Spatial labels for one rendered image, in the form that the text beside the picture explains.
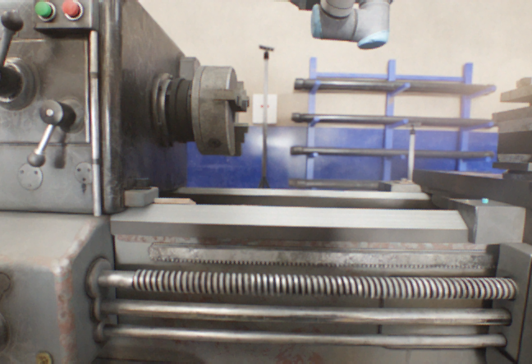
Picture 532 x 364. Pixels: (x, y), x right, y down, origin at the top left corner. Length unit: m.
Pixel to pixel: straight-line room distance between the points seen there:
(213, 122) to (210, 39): 3.49
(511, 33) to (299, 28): 2.80
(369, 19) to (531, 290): 0.75
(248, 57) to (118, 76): 3.43
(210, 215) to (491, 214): 0.59
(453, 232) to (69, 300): 0.76
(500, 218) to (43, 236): 0.91
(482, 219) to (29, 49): 0.99
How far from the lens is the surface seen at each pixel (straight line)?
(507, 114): 0.89
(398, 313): 0.66
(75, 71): 0.71
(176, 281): 0.61
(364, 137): 4.04
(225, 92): 0.74
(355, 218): 0.66
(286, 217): 0.63
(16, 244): 0.69
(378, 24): 0.97
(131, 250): 0.72
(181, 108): 0.80
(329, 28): 0.92
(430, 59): 4.53
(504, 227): 0.77
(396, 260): 0.69
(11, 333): 0.72
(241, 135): 0.86
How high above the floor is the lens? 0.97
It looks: 5 degrees down
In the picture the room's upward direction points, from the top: 1 degrees clockwise
